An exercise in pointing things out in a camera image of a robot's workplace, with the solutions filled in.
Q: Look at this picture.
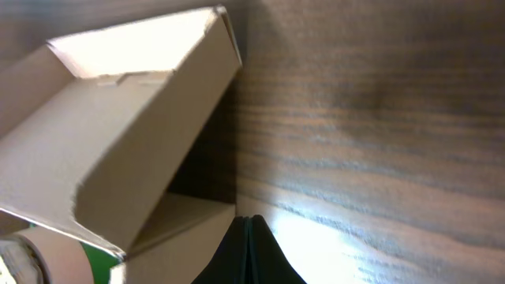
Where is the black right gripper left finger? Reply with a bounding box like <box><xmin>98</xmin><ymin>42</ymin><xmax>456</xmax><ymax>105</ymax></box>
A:
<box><xmin>192</xmin><ymin>217</ymin><xmax>249</xmax><ymax>284</ymax></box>

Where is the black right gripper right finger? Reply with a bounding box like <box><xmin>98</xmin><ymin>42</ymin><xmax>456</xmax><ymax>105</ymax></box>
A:
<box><xmin>247</xmin><ymin>215</ymin><xmax>306</xmax><ymax>284</ymax></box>

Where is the green tape roll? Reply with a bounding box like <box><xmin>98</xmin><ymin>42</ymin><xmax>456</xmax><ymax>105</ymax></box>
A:
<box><xmin>81</xmin><ymin>243</ymin><xmax>121</xmax><ymax>284</ymax></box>

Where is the brown cardboard box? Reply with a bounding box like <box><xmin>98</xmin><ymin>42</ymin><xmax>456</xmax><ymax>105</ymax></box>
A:
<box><xmin>1</xmin><ymin>6</ymin><xmax>242</xmax><ymax>283</ymax></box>

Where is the white masking tape roll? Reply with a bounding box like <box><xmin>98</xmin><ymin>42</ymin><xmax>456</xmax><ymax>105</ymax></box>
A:
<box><xmin>1</xmin><ymin>226</ymin><xmax>94</xmax><ymax>284</ymax></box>

